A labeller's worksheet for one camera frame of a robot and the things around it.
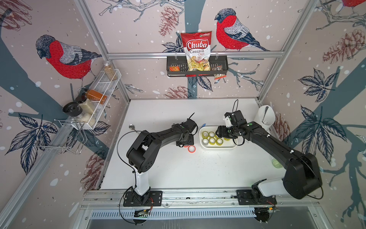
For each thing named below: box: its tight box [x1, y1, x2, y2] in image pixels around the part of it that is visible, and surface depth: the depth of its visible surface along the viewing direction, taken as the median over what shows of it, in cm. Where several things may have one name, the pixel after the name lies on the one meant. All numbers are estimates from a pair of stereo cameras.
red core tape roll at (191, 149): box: [187, 145, 197, 154], surface depth 94 cm
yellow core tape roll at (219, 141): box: [215, 138, 224, 146], surface depth 97 cm
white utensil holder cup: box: [254, 104, 276, 133], surface depth 97 cm
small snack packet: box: [213, 64, 227, 81], surface depth 92 cm
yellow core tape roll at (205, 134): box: [202, 130, 209, 139], surface depth 98 cm
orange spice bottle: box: [86, 89, 108, 105], surface depth 74 cm
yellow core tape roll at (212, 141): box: [208, 137, 216, 146], surface depth 97 cm
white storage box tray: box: [199, 125, 238, 149], surface depth 97 cm
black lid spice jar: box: [61, 101, 90, 121], surface depth 60 cm
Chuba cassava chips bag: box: [180, 31, 213, 72], surface depth 85 cm
